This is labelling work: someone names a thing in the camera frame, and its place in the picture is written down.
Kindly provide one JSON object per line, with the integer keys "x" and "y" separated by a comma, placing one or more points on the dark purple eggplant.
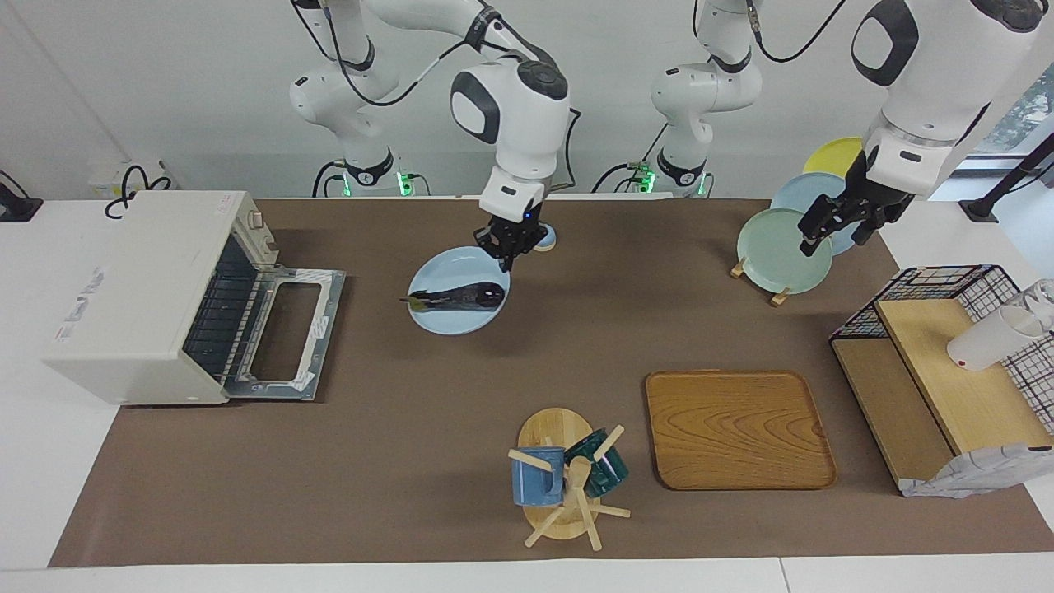
{"x": 465, "y": 295}

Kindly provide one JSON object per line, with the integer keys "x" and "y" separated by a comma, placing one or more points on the brown table mat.
{"x": 412, "y": 461}

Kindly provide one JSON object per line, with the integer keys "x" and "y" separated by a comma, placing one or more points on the white cup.
{"x": 988, "y": 342}

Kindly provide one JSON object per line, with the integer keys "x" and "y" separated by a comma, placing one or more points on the wooden mug tree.
{"x": 560, "y": 428}

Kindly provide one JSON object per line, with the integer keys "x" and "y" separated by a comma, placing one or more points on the dark green mug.
{"x": 605, "y": 469}

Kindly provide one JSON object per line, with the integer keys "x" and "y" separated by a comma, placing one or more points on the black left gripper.
{"x": 860, "y": 202}

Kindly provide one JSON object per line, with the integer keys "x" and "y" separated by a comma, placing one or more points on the small blue lid wooden knob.
{"x": 548, "y": 239}

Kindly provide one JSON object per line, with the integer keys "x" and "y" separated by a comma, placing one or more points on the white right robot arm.
{"x": 510, "y": 107}

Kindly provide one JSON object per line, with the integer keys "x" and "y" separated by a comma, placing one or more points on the yellow plate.
{"x": 836, "y": 156}

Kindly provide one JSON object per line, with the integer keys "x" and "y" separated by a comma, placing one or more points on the clear glass cup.
{"x": 1044, "y": 296}

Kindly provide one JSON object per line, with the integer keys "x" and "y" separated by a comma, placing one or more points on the glass oven door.
{"x": 325, "y": 329}

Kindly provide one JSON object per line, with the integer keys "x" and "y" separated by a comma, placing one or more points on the black stand base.
{"x": 16, "y": 206}

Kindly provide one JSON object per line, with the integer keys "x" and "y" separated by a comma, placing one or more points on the white toaster oven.
{"x": 132, "y": 313}

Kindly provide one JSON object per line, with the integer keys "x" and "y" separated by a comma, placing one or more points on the rectangular wooden tray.
{"x": 737, "y": 428}

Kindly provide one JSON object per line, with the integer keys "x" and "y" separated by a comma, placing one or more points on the blue mug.
{"x": 535, "y": 486}

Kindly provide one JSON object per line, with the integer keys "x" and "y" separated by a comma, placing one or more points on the black metal stand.
{"x": 984, "y": 207}

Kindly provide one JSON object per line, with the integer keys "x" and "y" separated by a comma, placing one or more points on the light blue plate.
{"x": 795, "y": 193}
{"x": 457, "y": 323}

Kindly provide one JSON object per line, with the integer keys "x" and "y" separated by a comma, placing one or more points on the pale green plate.
{"x": 774, "y": 255}

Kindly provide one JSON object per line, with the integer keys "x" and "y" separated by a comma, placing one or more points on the wooden plate rack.
{"x": 781, "y": 296}

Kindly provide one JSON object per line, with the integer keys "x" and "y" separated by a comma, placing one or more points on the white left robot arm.
{"x": 930, "y": 74}

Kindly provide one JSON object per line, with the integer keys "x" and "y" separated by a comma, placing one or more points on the white socket box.
{"x": 111, "y": 181}

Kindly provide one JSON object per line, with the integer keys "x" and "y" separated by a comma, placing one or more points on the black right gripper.
{"x": 510, "y": 232}

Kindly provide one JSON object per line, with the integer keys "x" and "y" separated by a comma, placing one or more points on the grey marble pattern cloth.
{"x": 980, "y": 473}

